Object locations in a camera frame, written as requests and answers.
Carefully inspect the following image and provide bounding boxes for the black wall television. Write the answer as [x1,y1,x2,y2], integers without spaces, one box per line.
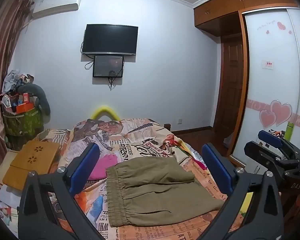
[81,24,139,56]

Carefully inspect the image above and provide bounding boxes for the wooden overhead cabinet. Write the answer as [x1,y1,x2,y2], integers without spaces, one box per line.
[193,0,299,33]

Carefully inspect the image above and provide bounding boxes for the bamboo lap desk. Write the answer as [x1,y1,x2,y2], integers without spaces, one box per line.
[2,140,61,191]

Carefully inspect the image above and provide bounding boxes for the striped red curtain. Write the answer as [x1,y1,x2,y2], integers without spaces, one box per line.
[0,0,34,180]

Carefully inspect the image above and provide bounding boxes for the small black monitor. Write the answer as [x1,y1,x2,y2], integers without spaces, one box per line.
[93,55,124,78]

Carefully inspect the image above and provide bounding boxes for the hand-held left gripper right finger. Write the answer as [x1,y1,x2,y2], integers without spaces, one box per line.
[201,142,284,240]

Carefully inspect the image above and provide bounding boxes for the orange box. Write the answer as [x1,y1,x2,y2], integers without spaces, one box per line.
[15,93,35,113]

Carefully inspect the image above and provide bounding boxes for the pink cloth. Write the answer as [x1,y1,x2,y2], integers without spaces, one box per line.
[87,154,125,181]

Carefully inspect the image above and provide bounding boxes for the yellow foam tube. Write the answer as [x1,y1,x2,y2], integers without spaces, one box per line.
[90,105,120,121]

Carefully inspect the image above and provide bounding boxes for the white air conditioner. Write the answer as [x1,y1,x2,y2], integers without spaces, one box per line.
[31,0,83,19]

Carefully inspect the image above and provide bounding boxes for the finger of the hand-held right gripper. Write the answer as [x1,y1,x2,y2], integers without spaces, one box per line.
[244,141,300,173]
[258,129,300,161]

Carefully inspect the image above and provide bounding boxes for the green fabric hamper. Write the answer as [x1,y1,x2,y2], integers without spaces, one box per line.
[3,102,45,138]

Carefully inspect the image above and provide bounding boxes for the green bottle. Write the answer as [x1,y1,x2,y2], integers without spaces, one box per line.
[284,122,293,140]

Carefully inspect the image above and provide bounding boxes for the brown wooden door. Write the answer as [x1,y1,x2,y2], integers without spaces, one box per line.
[215,34,245,130]

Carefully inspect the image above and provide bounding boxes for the pile of clothes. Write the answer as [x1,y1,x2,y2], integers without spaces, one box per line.
[1,69,35,98]

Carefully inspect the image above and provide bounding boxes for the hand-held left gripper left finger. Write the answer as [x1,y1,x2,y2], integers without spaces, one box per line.
[17,142,101,240]

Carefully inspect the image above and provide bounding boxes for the white plastic bags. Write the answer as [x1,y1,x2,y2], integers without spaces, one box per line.
[0,184,22,230]

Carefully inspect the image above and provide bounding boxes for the printed newspaper pattern blanket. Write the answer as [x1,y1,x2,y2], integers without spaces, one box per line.
[31,117,255,240]

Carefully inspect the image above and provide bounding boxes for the olive green pants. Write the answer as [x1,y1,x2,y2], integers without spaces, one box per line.
[105,157,225,228]

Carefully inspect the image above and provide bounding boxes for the heart print wardrobe door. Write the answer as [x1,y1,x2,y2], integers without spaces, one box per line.
[232,8,300,167]

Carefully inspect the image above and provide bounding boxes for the black monitor cables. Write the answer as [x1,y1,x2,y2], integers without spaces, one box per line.
[84,56,124,91]

